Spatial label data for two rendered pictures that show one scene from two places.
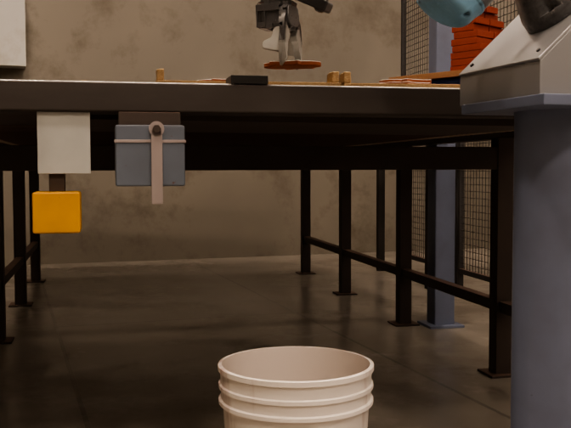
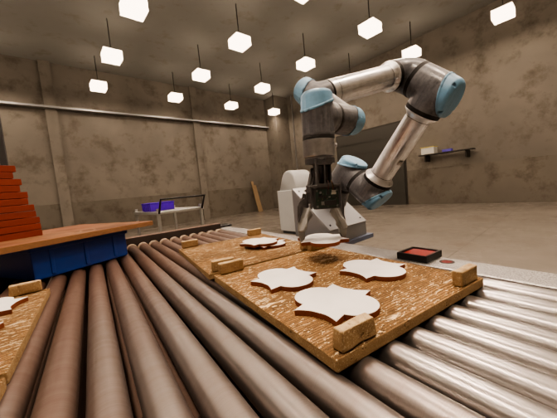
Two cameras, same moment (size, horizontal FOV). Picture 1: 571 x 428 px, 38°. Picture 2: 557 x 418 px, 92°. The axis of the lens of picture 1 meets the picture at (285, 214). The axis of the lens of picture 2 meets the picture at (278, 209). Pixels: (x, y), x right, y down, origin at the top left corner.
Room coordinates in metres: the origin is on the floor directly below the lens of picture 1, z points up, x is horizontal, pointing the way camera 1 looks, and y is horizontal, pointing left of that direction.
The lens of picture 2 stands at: (2.31, 0.57, 1.13)
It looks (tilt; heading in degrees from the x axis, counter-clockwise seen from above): 4 degrees down; 248
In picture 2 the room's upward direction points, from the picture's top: 6 degrees counter-clockwise
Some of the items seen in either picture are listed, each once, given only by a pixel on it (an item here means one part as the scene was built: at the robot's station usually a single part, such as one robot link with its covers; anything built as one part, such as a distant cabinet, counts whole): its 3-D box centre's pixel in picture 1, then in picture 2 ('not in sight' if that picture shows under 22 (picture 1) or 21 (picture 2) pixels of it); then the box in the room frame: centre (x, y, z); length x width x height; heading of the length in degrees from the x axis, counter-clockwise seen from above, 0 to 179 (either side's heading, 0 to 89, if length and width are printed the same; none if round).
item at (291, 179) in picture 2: not in sight; (297, 201); (-0.67, -5.35, 0.76); 0.77 x 0.72 x 1.51; 108
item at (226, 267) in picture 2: not in sight; (230, 266); (2.18, -0.07, 0.95); 0.06 x 0.02 x 0.03; 9
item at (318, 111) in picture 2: not in sight; (317, 115); (1.95, 0.01, 1.28); 0.09 x 0.08 x 0.11; 17
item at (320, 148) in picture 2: not in sight; (320, 149); (1.95, 0.01, 1.21); 0.08 x 0.08 x 0.05
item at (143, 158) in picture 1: (149, 158); not in sight; (1.68, 0.27, 0.77); 0.14 x 0.11 x 0.18; 102
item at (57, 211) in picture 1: (56, 171); not in sight; (1.64, 0.45, 0.74); 0.09 x 0.08 x 0.24; 102
